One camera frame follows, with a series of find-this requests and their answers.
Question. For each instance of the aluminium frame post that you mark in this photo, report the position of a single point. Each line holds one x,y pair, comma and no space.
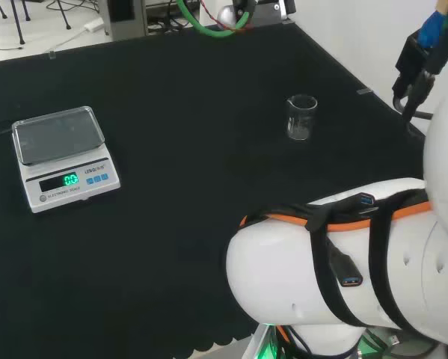
122,18

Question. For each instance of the small clear clip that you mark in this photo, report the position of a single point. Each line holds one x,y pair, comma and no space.
52,55

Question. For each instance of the white power adapter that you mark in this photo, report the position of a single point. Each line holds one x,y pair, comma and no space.
92,26

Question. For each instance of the black tripod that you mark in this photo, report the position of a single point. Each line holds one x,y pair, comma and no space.
18,22

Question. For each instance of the grey tape strip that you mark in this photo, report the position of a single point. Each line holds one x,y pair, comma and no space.
364,91

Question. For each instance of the clear glass beaker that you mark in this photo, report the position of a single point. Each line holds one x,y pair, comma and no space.
301,123

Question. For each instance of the white electronic balance steel pan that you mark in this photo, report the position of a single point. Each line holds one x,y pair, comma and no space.
70,164

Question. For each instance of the black bench cloth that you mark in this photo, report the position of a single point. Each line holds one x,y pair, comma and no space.
171,112

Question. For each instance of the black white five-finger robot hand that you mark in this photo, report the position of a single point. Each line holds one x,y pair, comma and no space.
268,8

